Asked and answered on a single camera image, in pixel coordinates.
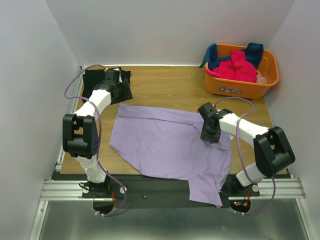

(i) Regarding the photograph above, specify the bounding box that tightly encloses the lavender t shirt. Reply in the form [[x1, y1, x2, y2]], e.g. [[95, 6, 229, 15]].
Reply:
[[109, 103, 232, 208]]

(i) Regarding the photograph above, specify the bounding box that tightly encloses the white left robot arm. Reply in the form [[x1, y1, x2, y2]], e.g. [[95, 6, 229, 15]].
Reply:
[[62, 67, 133, 198]]

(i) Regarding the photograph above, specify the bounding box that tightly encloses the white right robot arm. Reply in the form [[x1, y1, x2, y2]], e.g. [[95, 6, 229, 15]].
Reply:
[[197, 102, 296, 195]]

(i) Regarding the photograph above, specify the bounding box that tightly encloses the folded black t shirt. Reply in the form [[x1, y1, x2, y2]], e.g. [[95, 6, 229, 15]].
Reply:
[[82, 67, 122, 99]]

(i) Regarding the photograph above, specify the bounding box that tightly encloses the orange plastic laundry basket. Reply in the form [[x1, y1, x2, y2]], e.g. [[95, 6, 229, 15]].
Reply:
[[204, 43, 279, 100]]

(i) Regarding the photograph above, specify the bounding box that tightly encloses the pink t shirt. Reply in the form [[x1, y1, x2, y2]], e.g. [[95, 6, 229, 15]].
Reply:
[[205, 50, 257, 83]]

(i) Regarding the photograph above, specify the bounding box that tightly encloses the pale pink garment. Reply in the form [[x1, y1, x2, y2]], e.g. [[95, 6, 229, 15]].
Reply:
[[256, 70, 267, 84]]

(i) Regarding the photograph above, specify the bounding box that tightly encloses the dark blue t shirt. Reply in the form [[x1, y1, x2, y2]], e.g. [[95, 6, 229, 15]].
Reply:
[[199, 43, 264, 70]]

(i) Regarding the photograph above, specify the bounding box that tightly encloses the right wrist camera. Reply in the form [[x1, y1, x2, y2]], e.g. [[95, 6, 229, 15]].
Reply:
[[205, 119, 220, 135]]

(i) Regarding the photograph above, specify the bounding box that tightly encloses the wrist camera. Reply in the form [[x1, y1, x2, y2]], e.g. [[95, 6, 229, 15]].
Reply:
[[205, 119, 220, 135], [111, 87, 122, 99]]

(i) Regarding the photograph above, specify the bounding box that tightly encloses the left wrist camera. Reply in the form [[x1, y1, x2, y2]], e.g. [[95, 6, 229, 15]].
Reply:
[[111, 87, 122, 99]]

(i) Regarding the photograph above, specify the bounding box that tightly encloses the aluminium frame rail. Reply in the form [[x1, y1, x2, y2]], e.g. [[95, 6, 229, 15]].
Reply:
[[40, 178, 306, 202]]

